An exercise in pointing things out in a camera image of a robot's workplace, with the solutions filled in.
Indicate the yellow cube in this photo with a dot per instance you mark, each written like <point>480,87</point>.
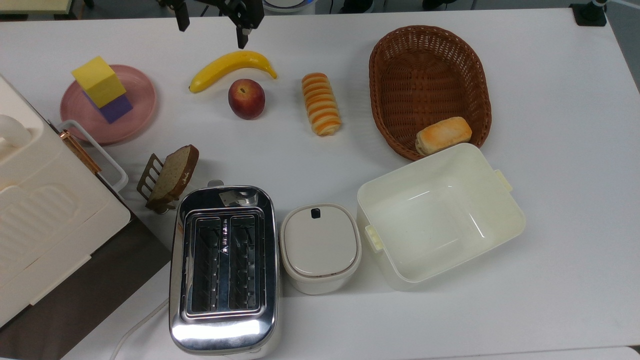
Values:
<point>99,80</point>

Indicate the pink plate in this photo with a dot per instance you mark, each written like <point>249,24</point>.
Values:
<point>137,100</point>

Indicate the brown wicker basket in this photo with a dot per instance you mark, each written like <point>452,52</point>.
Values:
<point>425,75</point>

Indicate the purple cube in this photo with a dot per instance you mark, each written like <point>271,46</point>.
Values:
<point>117,111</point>

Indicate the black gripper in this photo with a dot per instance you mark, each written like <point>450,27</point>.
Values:
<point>212,2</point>

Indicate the metal toast rack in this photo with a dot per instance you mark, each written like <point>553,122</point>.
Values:
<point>146,177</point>

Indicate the small white lidded bin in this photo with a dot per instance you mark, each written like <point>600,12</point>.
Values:
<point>320,245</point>

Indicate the brown bread slice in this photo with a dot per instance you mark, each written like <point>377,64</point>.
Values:
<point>175,172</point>

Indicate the black clamp mount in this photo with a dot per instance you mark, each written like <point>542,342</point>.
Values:
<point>590,15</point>

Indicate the red apple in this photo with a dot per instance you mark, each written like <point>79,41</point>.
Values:
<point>246,99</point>

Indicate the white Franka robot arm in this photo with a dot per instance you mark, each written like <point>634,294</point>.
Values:
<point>290,5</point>

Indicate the cream and chrome toaster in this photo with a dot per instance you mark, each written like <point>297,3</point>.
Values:
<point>225,330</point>

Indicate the golden bread bun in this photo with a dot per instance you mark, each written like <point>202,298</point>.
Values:
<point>444,135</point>

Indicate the white oven appliance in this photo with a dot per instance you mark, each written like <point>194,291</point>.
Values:
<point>50,210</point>

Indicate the orange striped bread roll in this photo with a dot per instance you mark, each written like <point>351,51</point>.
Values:
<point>321,105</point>

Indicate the yellow banana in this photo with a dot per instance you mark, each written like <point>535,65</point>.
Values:
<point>225,65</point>

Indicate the open cream plastic container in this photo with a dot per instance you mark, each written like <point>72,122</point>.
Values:
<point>440,220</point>

